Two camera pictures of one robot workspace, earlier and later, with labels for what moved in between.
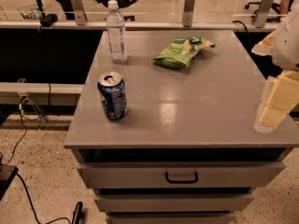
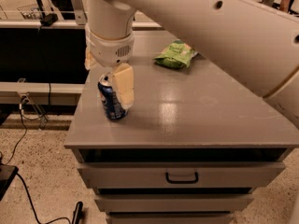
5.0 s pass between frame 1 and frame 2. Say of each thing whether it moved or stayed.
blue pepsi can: stayed
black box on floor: stayed
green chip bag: stayed
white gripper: moved
